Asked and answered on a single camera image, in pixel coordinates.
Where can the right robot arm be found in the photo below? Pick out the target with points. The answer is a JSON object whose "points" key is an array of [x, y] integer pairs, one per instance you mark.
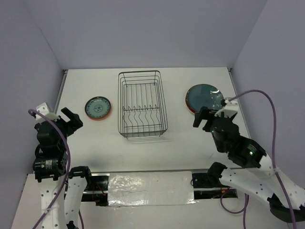
{"points": [[274, 188]]}

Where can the light green glass plate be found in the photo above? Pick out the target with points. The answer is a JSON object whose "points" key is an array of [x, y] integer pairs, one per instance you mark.
{"points": [[98, 107]]}

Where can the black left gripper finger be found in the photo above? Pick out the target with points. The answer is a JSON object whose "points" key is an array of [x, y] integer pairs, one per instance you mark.
{"points": [[68, 113], [74, 124]]}

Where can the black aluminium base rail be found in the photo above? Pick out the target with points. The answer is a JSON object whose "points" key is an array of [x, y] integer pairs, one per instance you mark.
{"points": [[97, 191]]}

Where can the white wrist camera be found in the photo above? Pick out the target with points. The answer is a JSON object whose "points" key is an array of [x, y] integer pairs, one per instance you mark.
{"points": [[46, 111], [229, 109]]}

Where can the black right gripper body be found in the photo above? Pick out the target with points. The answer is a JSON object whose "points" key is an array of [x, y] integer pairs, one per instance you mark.
{"points": [[210, 118]]}

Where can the grey wire dish rack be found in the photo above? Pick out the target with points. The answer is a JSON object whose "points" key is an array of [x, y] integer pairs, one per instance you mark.
{"points": [[141, 104]]}

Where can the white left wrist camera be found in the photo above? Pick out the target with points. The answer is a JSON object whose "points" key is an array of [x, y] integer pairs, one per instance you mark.
{"points": [[46, 111]]}

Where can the silver foil tape patch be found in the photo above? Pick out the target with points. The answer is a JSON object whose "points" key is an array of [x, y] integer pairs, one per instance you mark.
{"points": [[150, 189]]}

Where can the yellow brown patterned plate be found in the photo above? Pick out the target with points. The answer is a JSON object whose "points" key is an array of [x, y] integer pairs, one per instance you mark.
{"points": [[99, 119]]}

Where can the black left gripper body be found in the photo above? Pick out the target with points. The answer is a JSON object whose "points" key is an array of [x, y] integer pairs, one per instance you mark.
{"points": [[63, 125]]}

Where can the dark teal glazed plate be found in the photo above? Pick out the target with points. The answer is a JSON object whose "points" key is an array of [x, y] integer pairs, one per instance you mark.
{"points": [[206, 95]]}

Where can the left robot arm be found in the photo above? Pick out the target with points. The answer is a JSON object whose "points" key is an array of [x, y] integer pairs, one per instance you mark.
{"points": [[61, 186]]}

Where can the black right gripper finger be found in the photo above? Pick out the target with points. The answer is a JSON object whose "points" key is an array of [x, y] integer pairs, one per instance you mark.
{"points": [[207, 126], [203, 114]]}

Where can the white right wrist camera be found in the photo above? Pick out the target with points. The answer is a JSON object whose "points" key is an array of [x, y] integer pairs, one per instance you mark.
{"points": [[229, 109]]}

